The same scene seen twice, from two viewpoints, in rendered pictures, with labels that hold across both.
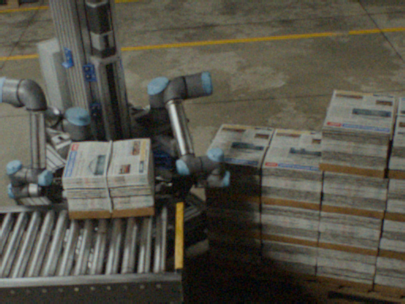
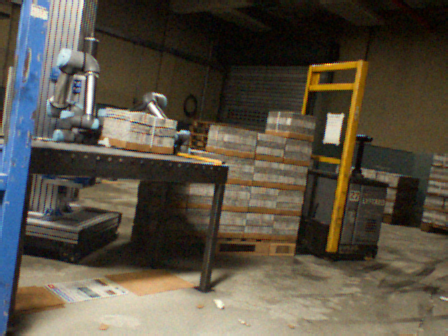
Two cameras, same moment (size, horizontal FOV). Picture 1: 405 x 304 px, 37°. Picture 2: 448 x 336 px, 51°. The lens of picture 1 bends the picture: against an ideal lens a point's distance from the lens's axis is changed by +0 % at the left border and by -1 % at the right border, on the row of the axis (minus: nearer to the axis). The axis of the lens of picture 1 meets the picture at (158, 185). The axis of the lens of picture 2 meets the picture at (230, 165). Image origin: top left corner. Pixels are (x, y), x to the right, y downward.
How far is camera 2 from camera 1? 2.74 m
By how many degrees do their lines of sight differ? 59
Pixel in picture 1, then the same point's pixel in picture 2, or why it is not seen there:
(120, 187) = (161, 127)
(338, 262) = (228, 219)
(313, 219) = not seen: hidden behind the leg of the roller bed
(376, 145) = (251, 138)
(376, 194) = (249, 169)
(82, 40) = not seen: hidden behind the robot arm
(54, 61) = not seen: hidden behind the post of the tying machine
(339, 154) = (235, 144)
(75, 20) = (78, 46)
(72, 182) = (137, 117)
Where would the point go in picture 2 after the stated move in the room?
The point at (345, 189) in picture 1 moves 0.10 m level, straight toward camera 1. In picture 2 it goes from (235, 167) to (242, 168)
